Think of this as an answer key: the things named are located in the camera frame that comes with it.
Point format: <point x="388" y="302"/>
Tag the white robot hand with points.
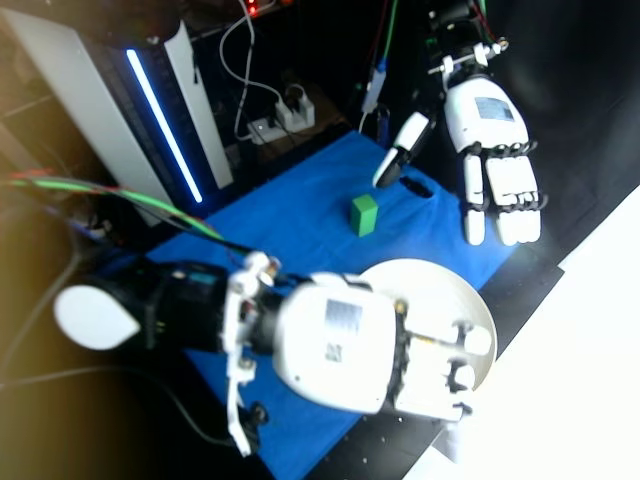
<point x="335" y="350"/>
<point x="480" y="115"/>

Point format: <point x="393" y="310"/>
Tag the green rectangular block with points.
<point x="363" y="216"/>

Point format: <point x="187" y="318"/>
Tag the white round plate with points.
<point x="435" y="290"/>

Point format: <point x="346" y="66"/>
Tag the white adapter with blue plug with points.
<point x="375" y="87"/>

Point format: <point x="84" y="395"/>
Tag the white power strip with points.
<point x="290" y="117"/>

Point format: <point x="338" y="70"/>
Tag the white tower with blue light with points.
<point x="100" y="110"/>

